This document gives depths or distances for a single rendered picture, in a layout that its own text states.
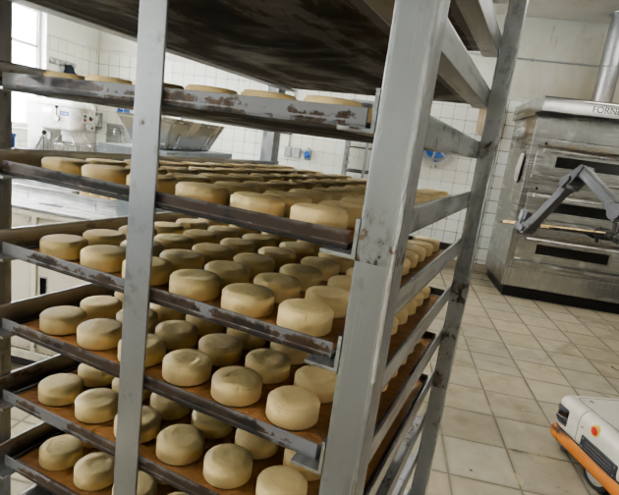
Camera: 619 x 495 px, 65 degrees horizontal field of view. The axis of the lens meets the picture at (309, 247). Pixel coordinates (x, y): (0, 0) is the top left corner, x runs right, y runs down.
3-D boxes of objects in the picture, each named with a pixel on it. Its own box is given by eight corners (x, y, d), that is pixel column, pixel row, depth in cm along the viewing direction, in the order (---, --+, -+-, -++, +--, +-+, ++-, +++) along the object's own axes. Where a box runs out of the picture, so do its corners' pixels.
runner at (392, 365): (436, 293, 98) (439, 278, 97) (450, 296, 97) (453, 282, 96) (290, 463, 40) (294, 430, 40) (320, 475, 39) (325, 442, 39)
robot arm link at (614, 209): (577, 158, 249) (592, 163, 252) (560, 180, 258) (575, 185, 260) (624, 209, 215) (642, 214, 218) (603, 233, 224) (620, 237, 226)
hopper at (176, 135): (113, 142, 217) (114, 110, 214) (174, 145, 270) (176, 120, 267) (172, 151, 211) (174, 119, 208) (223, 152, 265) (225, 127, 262)
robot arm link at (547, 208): (570, 179, 250) (587, 184, 253) (566, 172, 254) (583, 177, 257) (518, 234, 281) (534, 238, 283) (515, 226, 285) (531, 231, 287)
